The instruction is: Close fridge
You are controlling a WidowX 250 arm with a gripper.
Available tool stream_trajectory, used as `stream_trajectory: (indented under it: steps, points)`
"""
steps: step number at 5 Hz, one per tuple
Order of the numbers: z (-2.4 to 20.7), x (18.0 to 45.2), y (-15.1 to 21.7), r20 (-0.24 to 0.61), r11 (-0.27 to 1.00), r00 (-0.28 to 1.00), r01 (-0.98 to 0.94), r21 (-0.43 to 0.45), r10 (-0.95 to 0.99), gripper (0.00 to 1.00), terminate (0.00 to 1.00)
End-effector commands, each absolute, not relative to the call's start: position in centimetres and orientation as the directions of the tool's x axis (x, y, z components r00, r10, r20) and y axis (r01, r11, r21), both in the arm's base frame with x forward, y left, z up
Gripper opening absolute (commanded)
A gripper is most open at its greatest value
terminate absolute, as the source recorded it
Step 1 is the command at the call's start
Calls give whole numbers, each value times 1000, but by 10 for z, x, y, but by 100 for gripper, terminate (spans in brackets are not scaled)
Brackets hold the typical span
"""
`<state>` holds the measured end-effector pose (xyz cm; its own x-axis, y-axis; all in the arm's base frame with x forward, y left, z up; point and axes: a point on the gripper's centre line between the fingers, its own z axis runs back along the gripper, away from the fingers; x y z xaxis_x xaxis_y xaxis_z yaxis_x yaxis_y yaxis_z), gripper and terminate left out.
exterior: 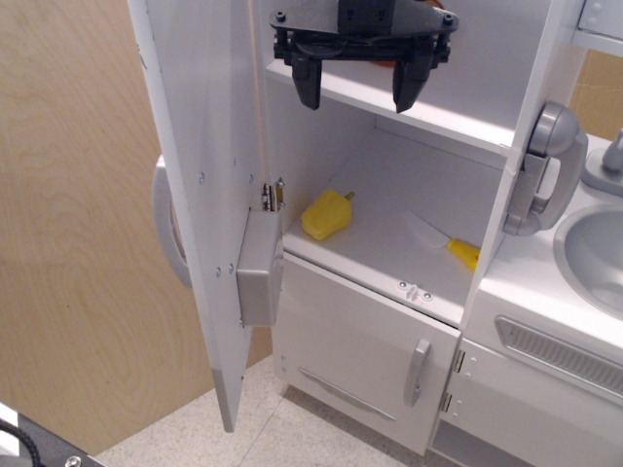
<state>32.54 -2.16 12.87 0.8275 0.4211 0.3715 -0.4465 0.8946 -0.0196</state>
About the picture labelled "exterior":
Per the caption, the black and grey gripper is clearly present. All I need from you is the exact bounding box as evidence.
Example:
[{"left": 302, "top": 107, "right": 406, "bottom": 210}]
[{"left": 270, "top": 1, "right": 459, "bottom": 113}]

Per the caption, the white toy fridge cabinet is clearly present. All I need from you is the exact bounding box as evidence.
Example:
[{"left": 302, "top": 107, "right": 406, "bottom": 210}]
[{"left": 247, "top": 0, "right": 585, "bottom": 457}]

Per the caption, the white open fridge door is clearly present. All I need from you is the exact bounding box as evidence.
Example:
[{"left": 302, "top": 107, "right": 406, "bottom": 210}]
[{"left": 128, "top": 1, "right": 271, "bottom": 432}]

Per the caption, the yellow toy bell pepper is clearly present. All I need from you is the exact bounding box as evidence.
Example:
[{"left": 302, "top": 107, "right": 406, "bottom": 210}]
[{"left": 301, "top": 189, "right": 355, "bottom": 240}]

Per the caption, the metal door hinge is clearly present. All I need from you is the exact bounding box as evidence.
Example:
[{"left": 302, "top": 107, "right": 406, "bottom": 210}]
[{"left": 261, "top": 177, "right": 285, "bottom": 212}]

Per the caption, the grey door shelf bin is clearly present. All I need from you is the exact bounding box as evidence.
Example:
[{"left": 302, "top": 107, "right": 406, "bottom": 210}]
[{"left": 236, "top": 211, "right": 284, "bottom": 327}]

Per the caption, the white door latch catch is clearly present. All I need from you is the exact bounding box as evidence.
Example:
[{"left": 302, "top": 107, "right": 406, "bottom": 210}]
[{"left": 397, "top": 281, "right": 433, "bottom": 303}]

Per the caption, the grey toy faucet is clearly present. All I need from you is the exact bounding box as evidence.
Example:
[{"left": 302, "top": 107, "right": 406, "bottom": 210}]
[{"left": 581, "top": 130, "right": 622, "bottom": 198}]

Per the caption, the white lower freezer door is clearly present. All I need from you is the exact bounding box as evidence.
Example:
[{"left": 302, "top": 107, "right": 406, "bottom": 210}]
[{"left": 272, "top": 255, "right": 459, "bottom": 453}]

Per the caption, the grey toy sink basin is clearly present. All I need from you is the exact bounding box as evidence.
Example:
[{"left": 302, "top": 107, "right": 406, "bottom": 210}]
[{"left": 553, "top": 204, "right": 622, "bottom": 319}]

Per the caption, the brass lower door hinge upper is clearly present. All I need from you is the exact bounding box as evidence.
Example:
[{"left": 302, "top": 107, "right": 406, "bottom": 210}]
[{"left": 453, "top": 350, "right": 465, "bottom": 373}]

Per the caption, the brass door hinge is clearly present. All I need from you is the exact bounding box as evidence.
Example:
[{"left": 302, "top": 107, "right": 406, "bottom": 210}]
[
  {"left": 453, "top": 350, "right": 465, "bottom": 373},
  {"left": 440, "top": 392, "right": 452, "bottom": 413}
]

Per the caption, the white sink counter cabinet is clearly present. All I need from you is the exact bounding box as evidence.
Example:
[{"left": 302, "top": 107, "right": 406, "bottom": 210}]
[{"left": 427, "top": 130, "right": 623, "bottom": 467}]

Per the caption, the grey vent panel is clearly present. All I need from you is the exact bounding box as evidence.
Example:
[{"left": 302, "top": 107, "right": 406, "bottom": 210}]
[{"left": 494, "top": 316, "right": 622, "bottom": 396}]

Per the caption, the orange cable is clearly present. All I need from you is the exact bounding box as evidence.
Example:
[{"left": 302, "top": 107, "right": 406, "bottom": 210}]
[{"left": 362, "top": 0, "right": 447, "bottom": 69}]

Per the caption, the toy knife yellow handle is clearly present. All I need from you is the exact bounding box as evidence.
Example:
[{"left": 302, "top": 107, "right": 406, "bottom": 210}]
[{"left": 403, "top": 211, "right": 480, "bottom": 271}]

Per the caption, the white fridge door handle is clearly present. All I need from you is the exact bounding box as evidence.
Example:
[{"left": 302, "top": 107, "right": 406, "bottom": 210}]
[{"left": 151, "top": 155, "right": 192, "bottom": 289}]

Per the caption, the grey lower door handle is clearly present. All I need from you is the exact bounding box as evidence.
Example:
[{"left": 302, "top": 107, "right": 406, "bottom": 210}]
[{"left": 403, "top": 339, "right": 431, "bottom": 408}]

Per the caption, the black equipment with cable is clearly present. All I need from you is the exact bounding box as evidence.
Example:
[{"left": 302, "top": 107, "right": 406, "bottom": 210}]
[{"left": 1, "top": 404, "right": 101, "bottom": 467}]

